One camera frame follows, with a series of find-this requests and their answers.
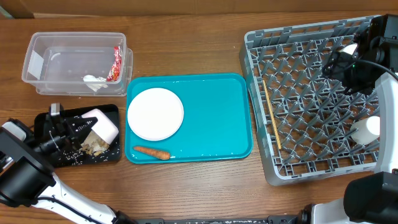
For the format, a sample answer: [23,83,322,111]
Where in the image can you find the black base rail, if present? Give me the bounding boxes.
[136,213,311,224]

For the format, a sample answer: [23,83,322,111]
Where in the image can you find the small white cup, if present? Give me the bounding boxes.
[351,116,381,145]

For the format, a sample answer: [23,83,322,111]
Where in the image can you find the red snack wrapper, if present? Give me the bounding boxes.
[106,46,122,82]

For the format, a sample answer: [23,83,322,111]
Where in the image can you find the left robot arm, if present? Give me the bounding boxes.
[1,115,135,223]

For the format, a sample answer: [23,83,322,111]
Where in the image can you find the large white bowl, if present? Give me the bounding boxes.
[339,43,358,56]

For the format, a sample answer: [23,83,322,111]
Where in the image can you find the black plastic tray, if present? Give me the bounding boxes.
[34,104,121,167]

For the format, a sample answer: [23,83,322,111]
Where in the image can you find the rice and peanut scraps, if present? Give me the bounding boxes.
[63,131,110,162]

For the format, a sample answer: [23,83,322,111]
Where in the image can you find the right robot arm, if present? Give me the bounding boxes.
[296,14,397,223]

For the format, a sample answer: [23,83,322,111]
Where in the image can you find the clear plastic bin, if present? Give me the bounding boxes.
[21,32,133,96]

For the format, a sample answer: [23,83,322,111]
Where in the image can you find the white tissue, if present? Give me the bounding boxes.
[83,75,108,92]

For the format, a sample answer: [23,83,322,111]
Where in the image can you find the teal serving tray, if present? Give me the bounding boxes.
[124,73,253,164]

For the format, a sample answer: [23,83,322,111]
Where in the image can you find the orange carrot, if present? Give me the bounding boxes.
[133,146,171,161]

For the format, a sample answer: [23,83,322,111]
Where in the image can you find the pink round plate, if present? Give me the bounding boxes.
[127,88,184,141]

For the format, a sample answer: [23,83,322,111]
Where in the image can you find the wooden chopstick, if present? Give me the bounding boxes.
[262,79,282,150]

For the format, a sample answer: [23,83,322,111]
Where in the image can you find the pink bowl with food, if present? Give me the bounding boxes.
[81,109,119,144]

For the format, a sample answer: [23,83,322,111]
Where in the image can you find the grey dishwasher rack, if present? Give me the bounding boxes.
[240,16,379,185]

